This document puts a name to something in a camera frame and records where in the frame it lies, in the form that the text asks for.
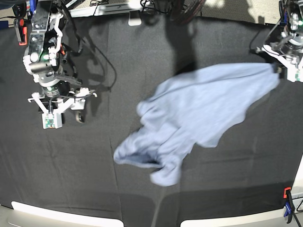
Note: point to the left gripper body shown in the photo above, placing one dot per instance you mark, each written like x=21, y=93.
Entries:
x=287, y=60

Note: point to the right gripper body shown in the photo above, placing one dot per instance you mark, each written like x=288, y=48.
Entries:
x=59, y=103

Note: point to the light blue t-shirt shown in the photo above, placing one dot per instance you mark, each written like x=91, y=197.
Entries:
x=191, y=108

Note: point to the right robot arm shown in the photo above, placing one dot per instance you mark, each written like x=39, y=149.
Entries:
x=48, y=60

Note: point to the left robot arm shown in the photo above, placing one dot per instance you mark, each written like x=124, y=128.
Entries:
x=284, y=42

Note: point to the orange black clamp far left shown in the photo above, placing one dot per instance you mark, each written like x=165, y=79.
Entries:
x=21, y=31

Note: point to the black table cloth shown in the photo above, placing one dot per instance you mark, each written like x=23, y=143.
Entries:
x=71, y=169

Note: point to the orange blue clamp near right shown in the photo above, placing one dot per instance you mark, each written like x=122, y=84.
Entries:
x=288, y=204

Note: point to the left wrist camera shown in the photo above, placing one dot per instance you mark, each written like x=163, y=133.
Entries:
x=294, y=75

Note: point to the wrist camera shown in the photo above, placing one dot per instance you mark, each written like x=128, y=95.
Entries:
x=51, y=121
x=294, y=75

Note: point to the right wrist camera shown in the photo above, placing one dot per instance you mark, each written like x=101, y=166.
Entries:
x=51, y=121

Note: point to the white camera stand base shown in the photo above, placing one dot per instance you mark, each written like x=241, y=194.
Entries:
x=134, y=18

